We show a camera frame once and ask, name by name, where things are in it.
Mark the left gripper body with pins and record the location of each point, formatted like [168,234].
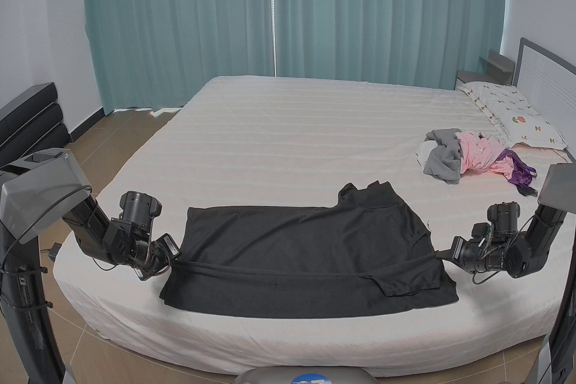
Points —
[162,258]

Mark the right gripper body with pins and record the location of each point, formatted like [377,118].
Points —
[477,256]

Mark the black T-shirt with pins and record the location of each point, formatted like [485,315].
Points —
[292,256]

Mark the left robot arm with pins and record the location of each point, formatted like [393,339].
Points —
[45,188]

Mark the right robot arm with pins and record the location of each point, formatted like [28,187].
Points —
[555,188]

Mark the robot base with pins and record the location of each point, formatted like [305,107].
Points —
[301,375]

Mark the bed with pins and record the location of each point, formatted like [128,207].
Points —
[292,134]

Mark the small black garment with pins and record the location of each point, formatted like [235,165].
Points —
[526,190]

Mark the purple garment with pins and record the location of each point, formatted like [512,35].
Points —
[519,170]

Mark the grey garment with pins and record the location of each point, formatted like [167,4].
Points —
[443,161]

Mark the pink garment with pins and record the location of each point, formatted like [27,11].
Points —
[479,152]

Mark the black power adapter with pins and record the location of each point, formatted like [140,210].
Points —
[54,251]

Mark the white garment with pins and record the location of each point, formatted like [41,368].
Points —
[424,152]

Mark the white printed pillow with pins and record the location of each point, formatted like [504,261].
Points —
[513,114]

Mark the grey bedside table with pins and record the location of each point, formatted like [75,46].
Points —
[488,67]

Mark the black chest of drawers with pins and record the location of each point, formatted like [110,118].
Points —
[31,121]

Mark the blue-green curtain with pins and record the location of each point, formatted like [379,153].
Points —
[180,13]
[391,4]

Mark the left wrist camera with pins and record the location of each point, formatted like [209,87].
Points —
[154,209]

